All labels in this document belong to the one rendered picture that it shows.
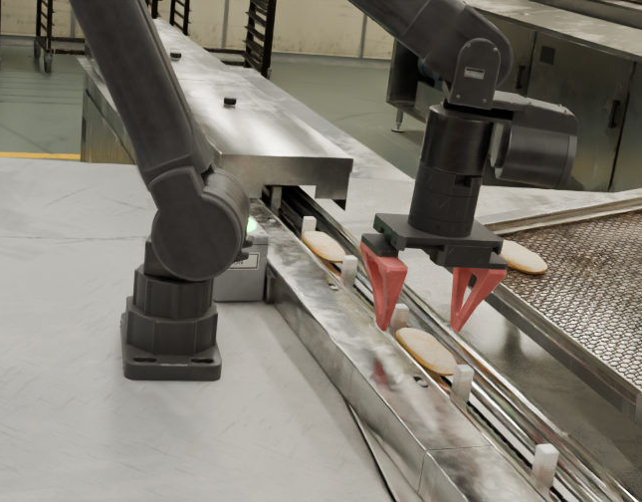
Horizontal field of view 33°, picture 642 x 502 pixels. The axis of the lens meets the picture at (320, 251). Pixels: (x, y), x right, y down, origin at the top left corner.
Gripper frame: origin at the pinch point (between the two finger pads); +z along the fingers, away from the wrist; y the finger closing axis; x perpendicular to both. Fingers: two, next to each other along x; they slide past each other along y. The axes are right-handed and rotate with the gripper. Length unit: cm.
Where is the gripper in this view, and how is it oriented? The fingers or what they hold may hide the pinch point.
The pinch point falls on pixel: (420, 321)
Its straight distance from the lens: 99.6
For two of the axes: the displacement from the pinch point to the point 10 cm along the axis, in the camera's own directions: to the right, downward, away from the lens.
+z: -1.6, 9.4, 3.1
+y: 9.3, 0.4, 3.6
